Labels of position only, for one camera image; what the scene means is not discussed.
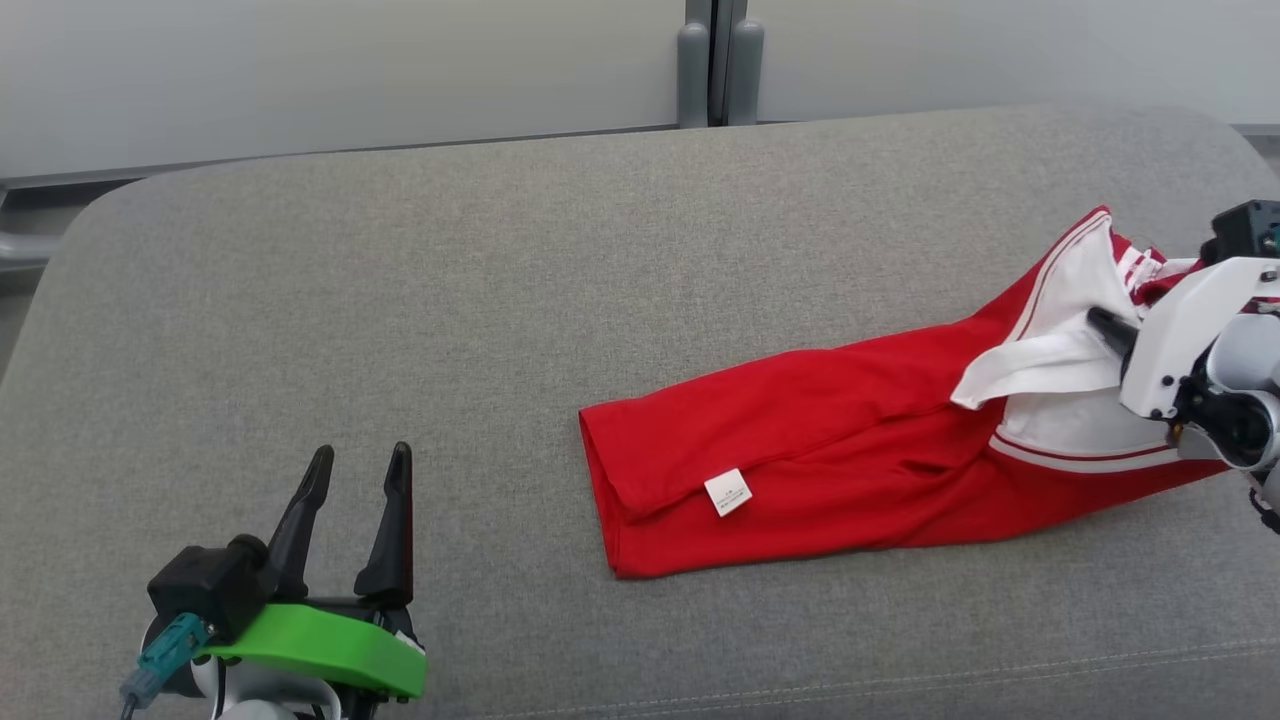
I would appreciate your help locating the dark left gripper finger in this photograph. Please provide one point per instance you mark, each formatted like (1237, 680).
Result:
(295, 540)
(395, 540)

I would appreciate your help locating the red Bulls 23 shorts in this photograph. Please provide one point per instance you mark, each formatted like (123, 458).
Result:
(1150, 275)

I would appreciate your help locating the grey fabric sofa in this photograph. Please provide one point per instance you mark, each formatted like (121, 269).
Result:
(500, 350)

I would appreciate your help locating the red shirt with white sleeves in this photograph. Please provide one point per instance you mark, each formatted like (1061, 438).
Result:
(820, 450)

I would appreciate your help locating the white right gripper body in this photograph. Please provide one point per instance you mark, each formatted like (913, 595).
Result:
(1190, 330)

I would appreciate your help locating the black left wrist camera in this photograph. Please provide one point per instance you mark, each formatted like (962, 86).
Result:
(205, 585)

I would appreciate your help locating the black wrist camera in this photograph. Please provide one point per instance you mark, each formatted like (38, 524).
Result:
(205, 585)
(1245, 230)

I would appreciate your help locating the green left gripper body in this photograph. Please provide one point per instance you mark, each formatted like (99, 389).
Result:
(320, 645)

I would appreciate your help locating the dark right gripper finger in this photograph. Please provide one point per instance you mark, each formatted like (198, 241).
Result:
(1115, 330)

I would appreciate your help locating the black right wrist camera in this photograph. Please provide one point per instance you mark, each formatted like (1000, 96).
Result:
(1245, 230)

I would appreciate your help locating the dark wall baseboard strip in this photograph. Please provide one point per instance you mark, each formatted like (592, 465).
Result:
(350, 155)

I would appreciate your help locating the grey vertical post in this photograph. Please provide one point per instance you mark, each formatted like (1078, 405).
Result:
(720, 60)

